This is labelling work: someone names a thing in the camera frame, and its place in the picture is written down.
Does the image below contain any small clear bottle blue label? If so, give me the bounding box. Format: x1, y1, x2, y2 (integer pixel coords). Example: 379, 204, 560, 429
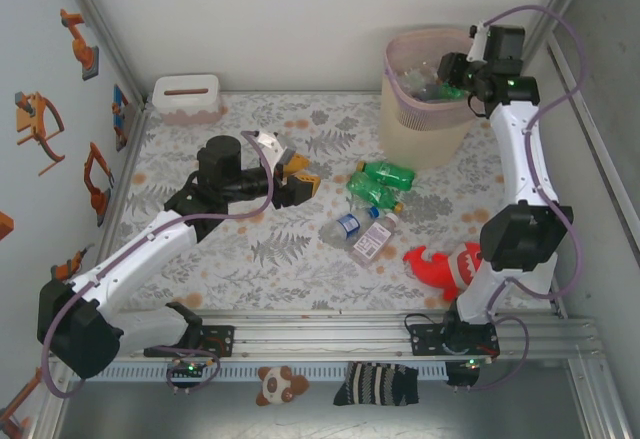
319, 206, 382, 245

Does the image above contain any green bottle yellow cap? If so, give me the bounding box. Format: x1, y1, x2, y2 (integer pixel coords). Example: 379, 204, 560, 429
355, 159, 417, 191
345, 171, 405, 212

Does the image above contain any beige bin with pink liner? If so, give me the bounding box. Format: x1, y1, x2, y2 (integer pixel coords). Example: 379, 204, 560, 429
382, 28, 489, 170

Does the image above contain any white tissue box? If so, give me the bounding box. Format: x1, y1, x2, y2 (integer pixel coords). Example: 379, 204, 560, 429
151, 73, 225, 127

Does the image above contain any red shark plush toy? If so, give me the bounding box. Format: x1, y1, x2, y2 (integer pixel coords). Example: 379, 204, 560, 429
402, 241, 484, 302

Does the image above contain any brown white panda plush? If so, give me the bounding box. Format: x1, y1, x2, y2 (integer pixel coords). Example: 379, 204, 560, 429
255, 365, 310, 407

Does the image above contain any black white striped sock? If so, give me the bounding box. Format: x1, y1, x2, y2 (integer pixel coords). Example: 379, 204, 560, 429
333, 361, 420, 407

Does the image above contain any green circuit board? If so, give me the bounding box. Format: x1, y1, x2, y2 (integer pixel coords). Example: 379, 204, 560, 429
446, 358, 482, 386
167, 360, 209, 380

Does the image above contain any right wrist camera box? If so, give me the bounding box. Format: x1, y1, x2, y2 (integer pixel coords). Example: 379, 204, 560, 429
467, 22, 490, 63

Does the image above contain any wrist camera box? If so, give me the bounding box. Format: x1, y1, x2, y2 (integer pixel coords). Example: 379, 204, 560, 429
252, 130, 296, 165
467, 22, 490, 63

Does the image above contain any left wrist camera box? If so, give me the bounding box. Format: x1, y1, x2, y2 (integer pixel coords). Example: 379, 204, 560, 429
252, 130, 296, 165

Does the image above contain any blue orange wall sticker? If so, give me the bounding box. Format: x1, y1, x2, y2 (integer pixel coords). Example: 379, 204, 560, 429
110, 83, 132, 153

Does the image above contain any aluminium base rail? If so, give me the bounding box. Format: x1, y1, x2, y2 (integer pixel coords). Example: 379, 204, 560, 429
48, 310, 604, 362

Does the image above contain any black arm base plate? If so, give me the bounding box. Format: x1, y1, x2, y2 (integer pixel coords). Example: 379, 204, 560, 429
409, 323, 501, 359
144, 325, 236, 359

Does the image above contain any orange claw wall sticker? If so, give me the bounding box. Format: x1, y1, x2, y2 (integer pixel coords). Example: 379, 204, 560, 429
13, 91, 67, 177

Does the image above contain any white slotted cable tray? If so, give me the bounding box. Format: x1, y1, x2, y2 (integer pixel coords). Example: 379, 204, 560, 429
94, 362, 449, 383

